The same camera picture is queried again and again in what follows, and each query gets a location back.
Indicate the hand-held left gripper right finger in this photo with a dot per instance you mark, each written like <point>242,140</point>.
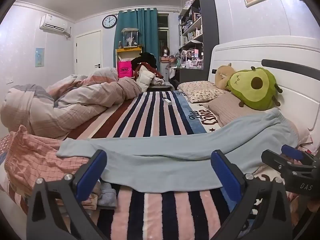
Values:
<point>225,173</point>

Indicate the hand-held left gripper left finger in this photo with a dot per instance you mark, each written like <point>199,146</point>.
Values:
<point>91,171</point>

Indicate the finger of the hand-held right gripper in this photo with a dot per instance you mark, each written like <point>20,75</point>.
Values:
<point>277,160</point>
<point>291,152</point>

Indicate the light blue pants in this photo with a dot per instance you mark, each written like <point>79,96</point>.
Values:
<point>162,165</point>

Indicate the small grey blue cloth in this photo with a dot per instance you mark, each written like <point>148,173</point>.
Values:
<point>107,195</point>

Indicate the pink checked cloth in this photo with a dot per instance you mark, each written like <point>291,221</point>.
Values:
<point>32,155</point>

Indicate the pink grey checked duvet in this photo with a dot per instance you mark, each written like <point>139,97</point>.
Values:
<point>75,105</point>

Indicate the green avocado plush toy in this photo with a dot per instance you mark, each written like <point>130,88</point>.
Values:
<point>257,87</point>

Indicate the striped plush blanket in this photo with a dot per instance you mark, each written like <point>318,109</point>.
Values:
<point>155,120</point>

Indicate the floral pillow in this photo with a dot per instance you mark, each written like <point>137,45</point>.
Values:
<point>200,91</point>

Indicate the small white box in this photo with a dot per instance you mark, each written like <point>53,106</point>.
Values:
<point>167,101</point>

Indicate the brown plush toy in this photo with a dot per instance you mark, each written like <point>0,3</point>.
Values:
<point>223,76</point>

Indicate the dark desk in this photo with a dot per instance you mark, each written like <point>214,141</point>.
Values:
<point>192,76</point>

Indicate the pink paper bag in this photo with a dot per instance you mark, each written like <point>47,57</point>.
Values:
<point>125,69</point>

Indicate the white headboard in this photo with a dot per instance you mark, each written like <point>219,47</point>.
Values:
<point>250,52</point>

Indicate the pile of clothes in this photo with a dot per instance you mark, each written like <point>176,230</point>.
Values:
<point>146,76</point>

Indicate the white door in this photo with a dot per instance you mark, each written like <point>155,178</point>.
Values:
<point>87,52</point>

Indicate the yellow shelf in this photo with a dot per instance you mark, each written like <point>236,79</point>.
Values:
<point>128,50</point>

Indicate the wig head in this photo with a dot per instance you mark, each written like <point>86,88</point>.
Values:
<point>165,50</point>

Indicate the clear display case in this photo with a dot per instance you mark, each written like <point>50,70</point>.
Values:
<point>130,38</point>

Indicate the dark bookshelf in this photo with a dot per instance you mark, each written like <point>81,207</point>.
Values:
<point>208,30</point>

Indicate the white air conditioner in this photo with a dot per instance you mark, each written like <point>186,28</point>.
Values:
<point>53,25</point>

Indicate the teal curtain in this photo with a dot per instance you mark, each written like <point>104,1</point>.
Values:
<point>147,30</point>

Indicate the window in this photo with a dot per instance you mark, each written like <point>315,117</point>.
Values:
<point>163,30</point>

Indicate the small wall poster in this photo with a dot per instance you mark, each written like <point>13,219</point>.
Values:
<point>39,57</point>

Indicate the round wall clock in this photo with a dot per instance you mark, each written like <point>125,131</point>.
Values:
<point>109,21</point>

